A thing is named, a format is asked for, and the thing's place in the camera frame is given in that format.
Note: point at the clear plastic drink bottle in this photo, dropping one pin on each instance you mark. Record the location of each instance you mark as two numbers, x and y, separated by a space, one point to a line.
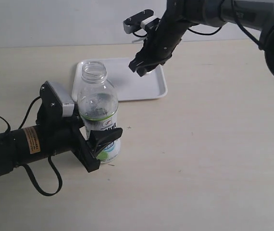
97 99

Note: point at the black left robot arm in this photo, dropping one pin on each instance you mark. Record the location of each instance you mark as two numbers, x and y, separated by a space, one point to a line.
23 146

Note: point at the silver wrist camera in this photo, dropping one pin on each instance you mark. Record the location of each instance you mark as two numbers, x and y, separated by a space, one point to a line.
145 20
66 102

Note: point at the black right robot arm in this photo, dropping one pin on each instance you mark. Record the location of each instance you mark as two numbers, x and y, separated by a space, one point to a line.
255 18

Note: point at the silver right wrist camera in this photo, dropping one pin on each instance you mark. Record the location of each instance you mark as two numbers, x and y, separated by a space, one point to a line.
145 20

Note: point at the white plastic tray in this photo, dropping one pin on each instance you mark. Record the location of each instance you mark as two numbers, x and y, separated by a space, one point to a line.
129 86

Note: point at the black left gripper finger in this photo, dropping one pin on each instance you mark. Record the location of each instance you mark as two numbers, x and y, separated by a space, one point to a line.
100 139
78 119

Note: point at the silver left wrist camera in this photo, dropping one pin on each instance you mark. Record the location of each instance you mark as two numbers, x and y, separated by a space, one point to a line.
66 102

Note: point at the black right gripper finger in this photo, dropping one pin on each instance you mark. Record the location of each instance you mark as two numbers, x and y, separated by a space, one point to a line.
143 67
139 57

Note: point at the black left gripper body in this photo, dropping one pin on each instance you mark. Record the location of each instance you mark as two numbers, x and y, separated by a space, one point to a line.
62 134

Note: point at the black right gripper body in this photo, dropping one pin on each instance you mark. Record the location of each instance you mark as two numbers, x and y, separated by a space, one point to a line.
161 43

